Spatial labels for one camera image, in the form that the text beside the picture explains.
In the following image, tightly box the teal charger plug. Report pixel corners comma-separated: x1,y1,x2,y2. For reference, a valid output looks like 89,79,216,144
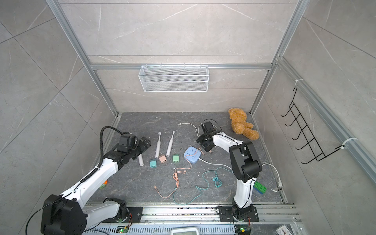
149,159,157,168

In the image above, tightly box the pink charging cable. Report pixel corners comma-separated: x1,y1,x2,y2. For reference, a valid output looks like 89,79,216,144
154,160,193,199

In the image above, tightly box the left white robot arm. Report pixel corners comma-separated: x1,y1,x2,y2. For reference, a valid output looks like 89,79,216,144
41,131,151,235

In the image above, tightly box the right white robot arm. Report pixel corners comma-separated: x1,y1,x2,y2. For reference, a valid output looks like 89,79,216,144
196,121,262,220

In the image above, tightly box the middle white electric toothbrush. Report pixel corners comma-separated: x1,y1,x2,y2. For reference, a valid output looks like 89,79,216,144
155,132,161,159

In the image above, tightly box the white electric toothbrush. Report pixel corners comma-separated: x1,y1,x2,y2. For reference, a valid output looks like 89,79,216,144
166,131,175,157
138,154,145,166
155,132,161,159

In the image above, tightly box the left white electric toothbrush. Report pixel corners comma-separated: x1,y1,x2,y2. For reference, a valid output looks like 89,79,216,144
138,154,145,166

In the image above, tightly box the right white electric toothbrush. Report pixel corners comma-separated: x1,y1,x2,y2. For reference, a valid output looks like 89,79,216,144
166,131,175,157

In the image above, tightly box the blue power strip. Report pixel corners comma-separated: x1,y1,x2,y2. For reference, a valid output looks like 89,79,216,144
184,146,201,164

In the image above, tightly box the pink charger plug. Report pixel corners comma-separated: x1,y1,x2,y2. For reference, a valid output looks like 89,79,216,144
159,155,167,164

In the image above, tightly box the green charger plug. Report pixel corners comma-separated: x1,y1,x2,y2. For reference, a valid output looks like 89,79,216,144
172,154,180,163

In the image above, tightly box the brown teddy bear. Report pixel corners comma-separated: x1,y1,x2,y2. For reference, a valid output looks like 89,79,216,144
228,108,259,141

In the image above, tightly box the orange green small toy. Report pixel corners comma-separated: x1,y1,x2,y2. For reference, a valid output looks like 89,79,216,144
99,180,108,189

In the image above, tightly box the green toy brick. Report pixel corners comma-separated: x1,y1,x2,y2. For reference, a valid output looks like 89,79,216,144
254,181,267,194

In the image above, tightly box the white charging cable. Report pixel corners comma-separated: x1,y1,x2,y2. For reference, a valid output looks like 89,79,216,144
178,118,222,137

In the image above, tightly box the green charging cable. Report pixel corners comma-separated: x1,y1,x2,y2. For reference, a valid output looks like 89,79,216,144
172,167,233,205

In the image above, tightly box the white wire mesh basket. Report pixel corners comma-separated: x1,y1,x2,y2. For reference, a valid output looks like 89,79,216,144
139,65,210,93

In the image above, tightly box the white power strip cord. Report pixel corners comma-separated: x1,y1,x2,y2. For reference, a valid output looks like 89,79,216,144
199,158,284,189

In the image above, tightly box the black wire hook rack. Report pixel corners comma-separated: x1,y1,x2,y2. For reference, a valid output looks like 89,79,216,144
280,87,345,165

